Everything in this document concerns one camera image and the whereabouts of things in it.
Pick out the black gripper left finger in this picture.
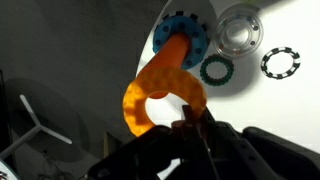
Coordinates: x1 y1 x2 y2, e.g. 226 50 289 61
88 104 214 180

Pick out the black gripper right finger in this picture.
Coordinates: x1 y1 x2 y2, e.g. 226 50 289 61
198 109 320 180

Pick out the orange bumpy ring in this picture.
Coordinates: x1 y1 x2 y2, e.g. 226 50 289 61
122 66 208 138

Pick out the white three-leg stand base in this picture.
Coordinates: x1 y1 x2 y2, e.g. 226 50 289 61
0 94 73 161

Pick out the black white striped ring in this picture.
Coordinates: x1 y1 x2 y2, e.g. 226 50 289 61
260 46 302 81

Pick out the teal bumpy ring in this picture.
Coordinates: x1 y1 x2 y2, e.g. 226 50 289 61
199 53 235 87

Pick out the clear ring with beads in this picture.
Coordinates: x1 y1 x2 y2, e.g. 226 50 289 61
213 3 265 60

